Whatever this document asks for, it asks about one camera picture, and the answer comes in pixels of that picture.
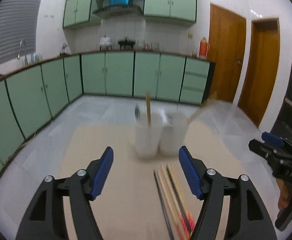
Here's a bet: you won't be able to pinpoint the black chopstick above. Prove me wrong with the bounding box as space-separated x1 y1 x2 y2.
163 164 195 239
153 170 174 240

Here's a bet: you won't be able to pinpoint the metal spoon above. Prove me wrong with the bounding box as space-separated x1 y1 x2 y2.
134 104 141 122

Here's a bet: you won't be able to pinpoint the bamboo chopstick dark tip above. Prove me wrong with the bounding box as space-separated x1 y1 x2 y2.
187 98 216 124

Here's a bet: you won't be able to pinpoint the green lower kitchen cabinets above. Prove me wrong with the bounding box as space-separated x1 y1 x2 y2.
0 51 215 172

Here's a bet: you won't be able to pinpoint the green kitchen cabinets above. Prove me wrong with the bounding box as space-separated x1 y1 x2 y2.
0 51 215 172
62 0 197 29

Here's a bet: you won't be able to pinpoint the kitchen faucet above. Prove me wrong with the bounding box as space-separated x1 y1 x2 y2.
17 39 29 66

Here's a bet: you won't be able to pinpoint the green upper kitchen cabinets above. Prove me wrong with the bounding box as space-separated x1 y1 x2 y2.
62 0 197 29

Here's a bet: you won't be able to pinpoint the right hand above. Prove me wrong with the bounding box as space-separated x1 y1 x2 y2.
276 179 292 210

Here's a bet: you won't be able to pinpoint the white plastic utensil holder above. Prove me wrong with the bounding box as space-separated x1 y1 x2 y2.
135 110 189 158

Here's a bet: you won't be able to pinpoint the wooden door right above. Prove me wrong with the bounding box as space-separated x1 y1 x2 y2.
238 18 280 127

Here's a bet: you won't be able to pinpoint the wooden door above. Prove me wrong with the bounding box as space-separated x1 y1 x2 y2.
207 4 247 103
238 18 280 127

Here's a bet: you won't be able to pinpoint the wooden door left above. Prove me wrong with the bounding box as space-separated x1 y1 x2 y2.
207 4 247 103

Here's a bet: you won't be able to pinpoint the orange thermos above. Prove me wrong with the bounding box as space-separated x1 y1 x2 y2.
199 37 208 58

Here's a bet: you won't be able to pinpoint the white pot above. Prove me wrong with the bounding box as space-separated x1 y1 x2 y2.
99 35 112 50

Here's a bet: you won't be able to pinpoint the black wok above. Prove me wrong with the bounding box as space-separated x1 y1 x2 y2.
118 38 136 50

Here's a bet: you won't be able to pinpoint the black range hood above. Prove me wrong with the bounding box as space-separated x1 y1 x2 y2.
93 4 143 19

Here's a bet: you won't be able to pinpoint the grey window blind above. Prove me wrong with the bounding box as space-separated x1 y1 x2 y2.
0 0 41 64

